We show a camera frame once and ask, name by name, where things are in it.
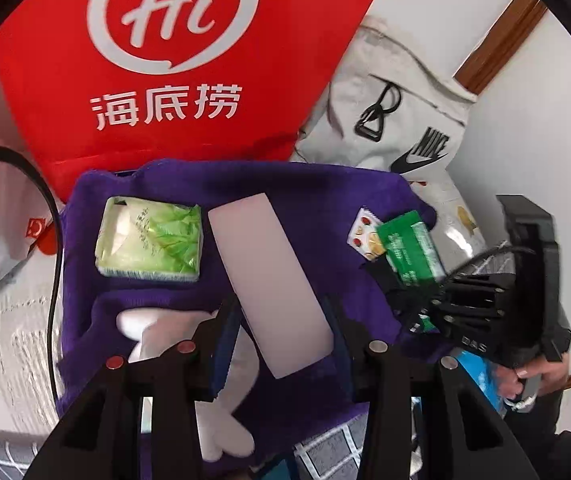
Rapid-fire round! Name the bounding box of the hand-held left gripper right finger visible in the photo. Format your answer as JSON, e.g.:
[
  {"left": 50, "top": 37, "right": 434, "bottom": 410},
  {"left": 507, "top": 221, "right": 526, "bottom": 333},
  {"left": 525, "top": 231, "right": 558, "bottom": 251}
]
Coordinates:
[{"left": 319, "top": 294, "right": 537, "bottom": 480}]

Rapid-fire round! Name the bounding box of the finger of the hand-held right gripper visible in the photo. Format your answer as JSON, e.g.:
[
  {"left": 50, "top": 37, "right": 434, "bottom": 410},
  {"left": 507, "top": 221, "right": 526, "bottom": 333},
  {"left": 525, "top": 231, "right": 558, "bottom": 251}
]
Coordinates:
[
  {"left": 362, "top": 261, "right": 447, "bottom": 311},
  {"left": 401, "top": 305, "right": 449, "bottom": 335}
]

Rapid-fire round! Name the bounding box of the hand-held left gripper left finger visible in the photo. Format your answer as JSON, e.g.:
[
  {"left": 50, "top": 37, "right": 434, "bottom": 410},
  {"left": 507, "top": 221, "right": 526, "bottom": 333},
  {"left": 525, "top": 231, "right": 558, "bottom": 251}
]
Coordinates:
[{"left": 29, "top": 296, "right": 244, "bottom": 480}]

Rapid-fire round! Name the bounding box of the green sachet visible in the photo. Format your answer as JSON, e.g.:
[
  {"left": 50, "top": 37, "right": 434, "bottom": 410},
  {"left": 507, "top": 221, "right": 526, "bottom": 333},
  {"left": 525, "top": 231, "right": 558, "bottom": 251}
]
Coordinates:
[{"left": 376, "top": 209, "right": 447, "bottom": 289}]

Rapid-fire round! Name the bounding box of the fruit print wipe packet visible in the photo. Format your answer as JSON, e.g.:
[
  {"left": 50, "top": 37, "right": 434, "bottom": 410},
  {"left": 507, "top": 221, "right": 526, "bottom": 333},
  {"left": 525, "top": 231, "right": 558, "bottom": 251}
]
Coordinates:
[{"left": 347, "top": 205, "right": 385, "bottom": 262}]

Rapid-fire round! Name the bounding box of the white plush toy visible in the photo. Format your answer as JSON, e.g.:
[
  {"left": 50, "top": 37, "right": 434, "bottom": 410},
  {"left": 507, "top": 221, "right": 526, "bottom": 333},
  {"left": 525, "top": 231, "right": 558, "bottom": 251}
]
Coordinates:
[{"left": 114, "top": 307, "right": 256, "bottom": 464}]

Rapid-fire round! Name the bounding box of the white packet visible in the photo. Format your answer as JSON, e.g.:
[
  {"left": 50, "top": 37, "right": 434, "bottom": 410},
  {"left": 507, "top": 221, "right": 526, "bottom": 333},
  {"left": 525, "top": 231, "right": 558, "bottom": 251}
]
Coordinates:
[{"left": 207, "top": 192, "right": 337, "bottom": 381}]

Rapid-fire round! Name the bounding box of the green tissue pack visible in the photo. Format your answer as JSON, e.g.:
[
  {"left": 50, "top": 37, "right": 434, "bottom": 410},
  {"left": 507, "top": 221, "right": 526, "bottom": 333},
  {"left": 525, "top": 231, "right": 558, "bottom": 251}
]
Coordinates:
[{"left": 94, "top": 196, "right": 204, "bottom": 284}]

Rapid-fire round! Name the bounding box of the person's right hand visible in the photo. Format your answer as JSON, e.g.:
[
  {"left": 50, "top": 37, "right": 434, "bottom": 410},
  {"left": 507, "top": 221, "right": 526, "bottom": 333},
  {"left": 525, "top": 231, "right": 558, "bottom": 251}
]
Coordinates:
[{"left": 494, "top": 354, "right": 567, "bottom": 412}]

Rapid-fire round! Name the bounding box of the purple towel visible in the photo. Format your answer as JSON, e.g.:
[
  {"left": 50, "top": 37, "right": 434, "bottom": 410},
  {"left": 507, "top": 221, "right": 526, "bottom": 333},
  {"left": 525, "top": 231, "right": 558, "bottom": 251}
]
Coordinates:
[{"left": 57, "top": 158, "right": 439, "bottom": 467}]

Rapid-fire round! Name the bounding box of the blue tissue box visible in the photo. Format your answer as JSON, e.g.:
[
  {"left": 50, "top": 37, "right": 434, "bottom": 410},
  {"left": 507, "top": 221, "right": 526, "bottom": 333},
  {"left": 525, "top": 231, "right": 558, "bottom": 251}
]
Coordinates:
[{"left": 457, "top": 349, "right": 510, "bottom": 417}]

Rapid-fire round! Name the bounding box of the person's dark clothing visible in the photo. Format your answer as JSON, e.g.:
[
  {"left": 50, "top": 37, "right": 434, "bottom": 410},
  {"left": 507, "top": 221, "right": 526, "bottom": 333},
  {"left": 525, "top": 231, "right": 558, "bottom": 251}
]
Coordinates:
[{"left": 504, "top": 385, "right": 571, "bottom": 480}]

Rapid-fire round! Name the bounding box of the grey zip pouch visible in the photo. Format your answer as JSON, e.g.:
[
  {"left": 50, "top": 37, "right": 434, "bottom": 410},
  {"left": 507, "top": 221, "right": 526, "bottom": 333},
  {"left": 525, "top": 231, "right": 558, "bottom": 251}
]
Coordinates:
[{"left": 292, "top": 14, "right": 479, "bottom": 182}]

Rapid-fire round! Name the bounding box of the white plastic shopping bag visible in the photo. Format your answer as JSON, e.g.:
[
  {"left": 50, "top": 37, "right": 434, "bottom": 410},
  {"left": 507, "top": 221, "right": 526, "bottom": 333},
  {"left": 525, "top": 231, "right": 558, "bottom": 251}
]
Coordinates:
[{"left": 0, "top": 159, "right": 62, "bottom": 312}]

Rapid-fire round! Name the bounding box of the red paper bag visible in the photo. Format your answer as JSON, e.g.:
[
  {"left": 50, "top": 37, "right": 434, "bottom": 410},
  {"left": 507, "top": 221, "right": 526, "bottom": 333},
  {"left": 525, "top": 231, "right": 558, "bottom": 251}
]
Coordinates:
[{"left": 0, "top": 0, "right": 397, "bottom": 202}]

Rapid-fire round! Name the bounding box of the brown wooden door frame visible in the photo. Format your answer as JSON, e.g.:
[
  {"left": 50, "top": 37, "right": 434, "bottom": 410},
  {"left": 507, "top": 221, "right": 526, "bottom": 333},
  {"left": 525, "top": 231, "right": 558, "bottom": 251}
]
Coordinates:
[{"left": 452, "top": 0, "right": 549, "bottom": 97}]

